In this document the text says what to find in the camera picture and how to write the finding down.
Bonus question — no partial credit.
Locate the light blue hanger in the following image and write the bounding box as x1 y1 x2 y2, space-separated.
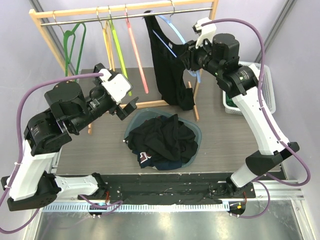
152 13 203 84

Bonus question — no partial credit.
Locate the black tank top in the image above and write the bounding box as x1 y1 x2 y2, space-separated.
144 15 195 111

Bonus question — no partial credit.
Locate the neon yellow hanger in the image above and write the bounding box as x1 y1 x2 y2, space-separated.
107 14 133 97

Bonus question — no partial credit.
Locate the black dress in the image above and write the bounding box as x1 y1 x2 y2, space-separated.
124 114 198 165

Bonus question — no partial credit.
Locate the navy tank top maroon trim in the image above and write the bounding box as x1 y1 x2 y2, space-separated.
132 150 183 171

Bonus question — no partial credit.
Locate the yellow plastic hanger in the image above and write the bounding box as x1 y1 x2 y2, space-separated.
102 21 115 71

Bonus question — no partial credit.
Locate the pink hanger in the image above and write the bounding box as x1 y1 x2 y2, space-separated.
125 19 149 94

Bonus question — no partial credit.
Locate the green plastic hanger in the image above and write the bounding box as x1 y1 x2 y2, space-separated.
62 22 87 77

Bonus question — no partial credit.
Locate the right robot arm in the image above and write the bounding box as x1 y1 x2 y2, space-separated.
179 33 300 198

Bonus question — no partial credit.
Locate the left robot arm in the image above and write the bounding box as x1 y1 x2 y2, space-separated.
1 63 137 212

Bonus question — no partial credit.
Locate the teal plastic basin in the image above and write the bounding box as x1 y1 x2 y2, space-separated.
123 108 202 168

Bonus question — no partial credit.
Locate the folded dark green shirt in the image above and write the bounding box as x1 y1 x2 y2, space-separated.
225 94 237 108

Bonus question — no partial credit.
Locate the white plastic basket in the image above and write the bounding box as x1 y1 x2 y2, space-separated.
222 65 276 115

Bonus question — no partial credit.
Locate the wooden clothes rack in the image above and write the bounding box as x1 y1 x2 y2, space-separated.
28 0 220 136

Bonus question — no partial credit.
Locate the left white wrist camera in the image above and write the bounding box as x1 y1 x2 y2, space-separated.
98 68 133 105

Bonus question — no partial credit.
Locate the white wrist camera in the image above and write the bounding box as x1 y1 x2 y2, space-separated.
192 17 217 49
98 68 133 105

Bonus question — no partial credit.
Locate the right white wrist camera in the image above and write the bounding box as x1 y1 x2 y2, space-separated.
192 17 217 49

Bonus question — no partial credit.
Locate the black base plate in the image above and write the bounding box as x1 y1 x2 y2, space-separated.
87 172 256 205

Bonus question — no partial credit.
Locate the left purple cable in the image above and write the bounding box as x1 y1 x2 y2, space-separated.
0 72 123 234

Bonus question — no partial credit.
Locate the purple cable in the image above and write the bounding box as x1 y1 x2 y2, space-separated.
0 72 123 234
201 17 311 219

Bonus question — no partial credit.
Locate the white slotted cable duct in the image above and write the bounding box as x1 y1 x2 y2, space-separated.
42 201 230 213

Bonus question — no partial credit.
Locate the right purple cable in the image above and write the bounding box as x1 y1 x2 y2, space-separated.
201 17 311 219

